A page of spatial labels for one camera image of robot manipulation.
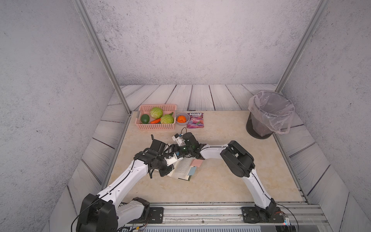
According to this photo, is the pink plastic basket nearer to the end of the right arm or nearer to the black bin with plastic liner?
the end of the right arm

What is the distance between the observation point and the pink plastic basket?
3.50 ft

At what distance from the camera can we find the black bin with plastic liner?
86cm

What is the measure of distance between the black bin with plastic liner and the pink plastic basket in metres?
0.56
